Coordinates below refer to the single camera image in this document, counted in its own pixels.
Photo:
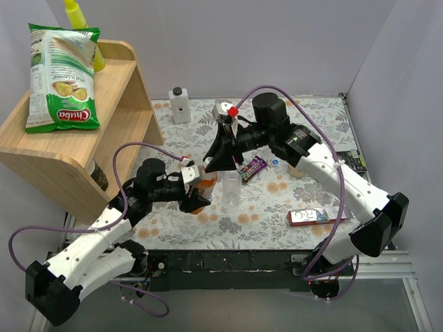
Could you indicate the clear bottle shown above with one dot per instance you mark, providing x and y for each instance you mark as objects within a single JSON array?
[{"x": 231, "y": 188}]

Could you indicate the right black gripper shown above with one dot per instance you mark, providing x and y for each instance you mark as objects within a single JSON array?
[{"x": 234, "y": 144}]

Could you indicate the purple candy bar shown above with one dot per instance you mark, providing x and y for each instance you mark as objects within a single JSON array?
[{"x": 254, "y": 167}]

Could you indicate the black green box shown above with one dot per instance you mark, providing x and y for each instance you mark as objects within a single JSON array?
[{"x": 353, "y": 160}]

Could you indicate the cream lotion pump bottle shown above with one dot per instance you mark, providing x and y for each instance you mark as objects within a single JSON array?
[{"x": 295, "y": 172}]

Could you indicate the white square bottle black cap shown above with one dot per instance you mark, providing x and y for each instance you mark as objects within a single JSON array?
[{"x": 180, "y": 106}]

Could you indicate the orange soda bottle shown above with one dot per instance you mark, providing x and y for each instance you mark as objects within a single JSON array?
[{"x": 208, "y": 180}]

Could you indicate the dark jar under shelf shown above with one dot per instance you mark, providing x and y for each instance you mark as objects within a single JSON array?
[{"x": 97, "y": 174}]

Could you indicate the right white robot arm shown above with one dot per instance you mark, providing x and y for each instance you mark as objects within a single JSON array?
[{"x": 380, "y": 214}]

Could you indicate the floral table mat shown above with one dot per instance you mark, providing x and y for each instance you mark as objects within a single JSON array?
[{"x": 260, "y": 219}]

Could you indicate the green chips bag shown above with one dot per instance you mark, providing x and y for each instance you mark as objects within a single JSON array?
[{"x": 62, "y": 79}]

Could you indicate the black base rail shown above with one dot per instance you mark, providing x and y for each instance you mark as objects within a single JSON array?
[{"x": 179, "y": 270}]

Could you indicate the aluminium frame rail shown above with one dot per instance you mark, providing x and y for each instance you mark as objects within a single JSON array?
[{"x": 393, "y": 265}]

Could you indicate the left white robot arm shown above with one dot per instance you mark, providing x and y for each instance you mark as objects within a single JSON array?
[{"x": 57, "y": 287}]

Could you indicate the red white toothpaste box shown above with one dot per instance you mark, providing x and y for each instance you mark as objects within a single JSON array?
[{"x": 312, "y": 216}]

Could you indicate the wooden shelf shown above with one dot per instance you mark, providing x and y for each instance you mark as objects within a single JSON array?
[{"x": 55, "y": 163}]

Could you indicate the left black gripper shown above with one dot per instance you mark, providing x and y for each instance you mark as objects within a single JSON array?
[{"x": 187, "y": 197}]

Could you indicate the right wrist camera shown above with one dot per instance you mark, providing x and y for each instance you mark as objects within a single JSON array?
[{"x": 225, "y": 114}]

